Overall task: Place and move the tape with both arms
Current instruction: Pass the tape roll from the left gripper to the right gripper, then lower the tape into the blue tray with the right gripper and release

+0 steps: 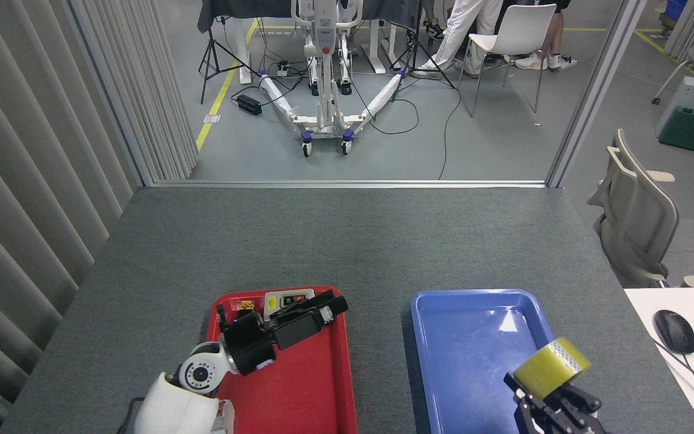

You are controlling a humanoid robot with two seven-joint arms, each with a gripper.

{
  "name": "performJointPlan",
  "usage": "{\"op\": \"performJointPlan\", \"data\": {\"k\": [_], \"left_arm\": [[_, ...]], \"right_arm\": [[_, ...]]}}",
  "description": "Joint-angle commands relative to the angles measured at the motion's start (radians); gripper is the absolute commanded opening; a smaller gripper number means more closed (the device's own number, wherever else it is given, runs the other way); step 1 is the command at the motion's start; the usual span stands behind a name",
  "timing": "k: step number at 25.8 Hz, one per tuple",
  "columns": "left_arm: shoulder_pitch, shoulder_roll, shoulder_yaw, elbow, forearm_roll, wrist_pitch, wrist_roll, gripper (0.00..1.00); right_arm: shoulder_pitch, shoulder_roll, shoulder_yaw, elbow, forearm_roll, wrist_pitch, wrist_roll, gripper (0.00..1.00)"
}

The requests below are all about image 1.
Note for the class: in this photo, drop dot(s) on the blue bin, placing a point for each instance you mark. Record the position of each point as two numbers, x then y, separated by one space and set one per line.
676 12

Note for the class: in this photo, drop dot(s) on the black power adapter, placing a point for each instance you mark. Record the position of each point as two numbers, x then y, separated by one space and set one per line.
249 105

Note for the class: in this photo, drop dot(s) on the silver frame post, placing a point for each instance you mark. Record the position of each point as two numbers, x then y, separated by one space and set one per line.
594 90

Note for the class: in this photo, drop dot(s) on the beige office chair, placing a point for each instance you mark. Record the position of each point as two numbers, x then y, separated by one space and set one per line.
642 223

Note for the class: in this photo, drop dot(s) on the red plastic tray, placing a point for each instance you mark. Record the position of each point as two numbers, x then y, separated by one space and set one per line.
305 392

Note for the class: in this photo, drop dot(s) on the white desk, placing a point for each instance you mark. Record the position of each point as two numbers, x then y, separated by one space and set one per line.
684 386

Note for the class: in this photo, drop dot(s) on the person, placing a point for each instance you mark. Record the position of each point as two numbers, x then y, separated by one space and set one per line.
461 30
434 29
558 36

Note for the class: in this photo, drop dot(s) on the white block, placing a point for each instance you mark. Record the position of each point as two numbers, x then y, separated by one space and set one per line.
225 419

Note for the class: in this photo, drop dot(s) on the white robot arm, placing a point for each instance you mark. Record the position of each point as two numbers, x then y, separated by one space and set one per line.
172 410

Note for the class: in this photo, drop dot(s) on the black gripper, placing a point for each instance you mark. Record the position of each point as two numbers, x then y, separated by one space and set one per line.
250 343
570 427

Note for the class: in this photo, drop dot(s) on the silver frame rail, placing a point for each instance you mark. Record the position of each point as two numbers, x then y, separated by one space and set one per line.
347 184

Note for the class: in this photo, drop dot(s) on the grey switch box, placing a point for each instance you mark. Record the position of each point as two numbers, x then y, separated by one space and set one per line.
275 301

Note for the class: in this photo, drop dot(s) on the white power strip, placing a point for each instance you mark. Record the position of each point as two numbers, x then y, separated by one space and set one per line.
282 68

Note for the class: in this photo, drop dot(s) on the yellow tape roll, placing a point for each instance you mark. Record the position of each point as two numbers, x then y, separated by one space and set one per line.
549 367

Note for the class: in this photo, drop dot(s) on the black tripod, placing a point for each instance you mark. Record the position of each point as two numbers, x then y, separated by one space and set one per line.
211 51
416 48

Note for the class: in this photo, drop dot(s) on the desk with dark cloth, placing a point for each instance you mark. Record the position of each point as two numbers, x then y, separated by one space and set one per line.
275 9

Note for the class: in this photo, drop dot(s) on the white stand on wheels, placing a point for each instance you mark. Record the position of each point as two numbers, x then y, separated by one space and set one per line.
326 36

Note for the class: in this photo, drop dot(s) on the black computer mouse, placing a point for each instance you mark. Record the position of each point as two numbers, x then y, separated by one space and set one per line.
675 331

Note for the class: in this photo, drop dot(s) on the blue plastic tray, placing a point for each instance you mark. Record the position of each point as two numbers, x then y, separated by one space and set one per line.
467 361

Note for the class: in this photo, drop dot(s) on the white plastic chair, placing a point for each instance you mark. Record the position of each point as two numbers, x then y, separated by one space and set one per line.
525 27

